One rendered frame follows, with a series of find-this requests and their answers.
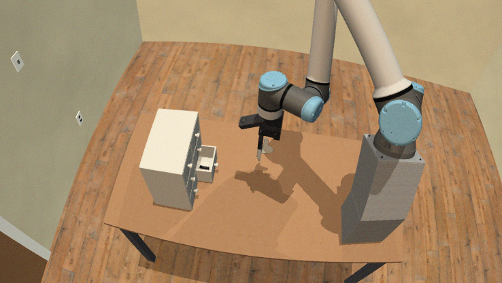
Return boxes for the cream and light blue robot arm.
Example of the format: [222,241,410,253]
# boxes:
[239,0,424,159]

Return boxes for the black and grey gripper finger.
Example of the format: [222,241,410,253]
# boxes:
[257,132,273,162]

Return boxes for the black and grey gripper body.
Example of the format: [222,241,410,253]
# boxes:
[258,111,284,141]

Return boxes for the white chest of drawers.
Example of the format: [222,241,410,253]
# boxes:
[139,109,199,210]

